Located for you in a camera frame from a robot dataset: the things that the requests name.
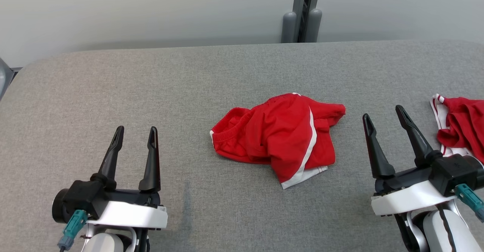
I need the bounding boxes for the red shorts white stripe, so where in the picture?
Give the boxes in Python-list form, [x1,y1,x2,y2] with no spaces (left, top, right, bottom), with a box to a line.
[210,93,346,190]

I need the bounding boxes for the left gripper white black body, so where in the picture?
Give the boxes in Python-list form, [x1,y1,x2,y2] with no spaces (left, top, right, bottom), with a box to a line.
[52,189,168,230]

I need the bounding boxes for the right arm black teal-plug cable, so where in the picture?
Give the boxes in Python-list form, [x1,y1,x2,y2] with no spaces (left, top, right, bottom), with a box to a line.
[455,183,484,223]

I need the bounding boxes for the grey double partition post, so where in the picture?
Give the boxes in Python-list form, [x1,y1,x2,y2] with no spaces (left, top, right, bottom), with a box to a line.
[295,0,322,43]

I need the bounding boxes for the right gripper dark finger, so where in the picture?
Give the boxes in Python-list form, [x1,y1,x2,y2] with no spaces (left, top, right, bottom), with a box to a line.
[362,113,396,180]
[395,105,443,169]

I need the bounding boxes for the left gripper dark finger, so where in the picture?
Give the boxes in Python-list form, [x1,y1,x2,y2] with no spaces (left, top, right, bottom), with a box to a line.
[138,126,161,192]
[90,125,125,191]

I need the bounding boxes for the grey cylindrical post foot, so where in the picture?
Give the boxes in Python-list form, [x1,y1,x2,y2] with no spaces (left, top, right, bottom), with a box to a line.
[281,12,297,43]
[306,8,323,43]

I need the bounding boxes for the left arm black teal-plug cable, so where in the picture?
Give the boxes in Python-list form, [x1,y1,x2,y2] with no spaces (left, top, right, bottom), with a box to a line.
[57,209,88,252]

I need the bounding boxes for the red shirt white sleeves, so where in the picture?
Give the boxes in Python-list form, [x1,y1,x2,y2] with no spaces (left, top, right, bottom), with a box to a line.
[430,93,484,165]

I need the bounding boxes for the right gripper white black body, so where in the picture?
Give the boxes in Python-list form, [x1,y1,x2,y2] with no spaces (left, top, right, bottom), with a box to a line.
[371,161,484,216]

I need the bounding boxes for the arm black teal-plug cable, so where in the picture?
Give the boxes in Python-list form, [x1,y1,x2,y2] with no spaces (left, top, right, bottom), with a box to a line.
[57,209,88,252]
[455,183,484,223]

